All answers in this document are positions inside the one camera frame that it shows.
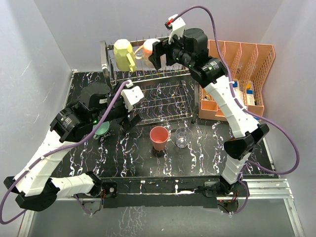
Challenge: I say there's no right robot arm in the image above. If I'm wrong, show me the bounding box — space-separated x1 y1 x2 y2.
149 28 269 196

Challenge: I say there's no orange plastic file organizer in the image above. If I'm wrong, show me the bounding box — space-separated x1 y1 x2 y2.
198 40 275 121

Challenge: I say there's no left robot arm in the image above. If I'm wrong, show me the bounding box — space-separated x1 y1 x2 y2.
4 80 144 211

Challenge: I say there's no blue white box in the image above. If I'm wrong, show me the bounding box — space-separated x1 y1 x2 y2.
246 81 255 106

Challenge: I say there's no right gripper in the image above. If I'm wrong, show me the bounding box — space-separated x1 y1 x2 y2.
149 32 194 71

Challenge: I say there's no yellow patterned box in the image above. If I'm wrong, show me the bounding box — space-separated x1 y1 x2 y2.
203 89 213 101

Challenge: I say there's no pink and cream mug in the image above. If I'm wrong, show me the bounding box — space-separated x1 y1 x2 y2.
134 39 160 68

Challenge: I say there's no pink plastic cup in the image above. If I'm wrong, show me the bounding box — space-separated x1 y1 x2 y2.
150 126 169 151

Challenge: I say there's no white green box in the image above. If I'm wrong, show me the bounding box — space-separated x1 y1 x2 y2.
234 88 244 106

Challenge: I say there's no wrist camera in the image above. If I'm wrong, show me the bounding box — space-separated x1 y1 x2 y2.
165 14 186 44
120 79 144 112

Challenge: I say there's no clear glass cup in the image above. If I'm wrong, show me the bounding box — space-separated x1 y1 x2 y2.
175 127 193 148

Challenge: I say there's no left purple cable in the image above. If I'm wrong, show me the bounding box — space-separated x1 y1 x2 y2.
0 80 131 225

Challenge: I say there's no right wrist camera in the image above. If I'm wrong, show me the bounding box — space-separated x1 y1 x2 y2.
165 14 186 44

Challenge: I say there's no yellow-green faceted mug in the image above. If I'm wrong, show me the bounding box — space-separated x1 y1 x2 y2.
114 39 136 73

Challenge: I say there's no green ceramic cup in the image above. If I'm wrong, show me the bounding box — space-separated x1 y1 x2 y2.
93 121 110 140

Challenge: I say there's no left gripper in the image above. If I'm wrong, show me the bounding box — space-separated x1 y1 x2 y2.
91 82 142 131

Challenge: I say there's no aluminium frame rail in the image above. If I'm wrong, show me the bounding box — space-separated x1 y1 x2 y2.
19 175 305 237

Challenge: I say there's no metal two-tier dish rack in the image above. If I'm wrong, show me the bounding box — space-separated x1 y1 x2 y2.
100 40 198 126

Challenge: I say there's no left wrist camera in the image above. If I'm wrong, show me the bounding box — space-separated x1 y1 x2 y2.
120 79 144 112

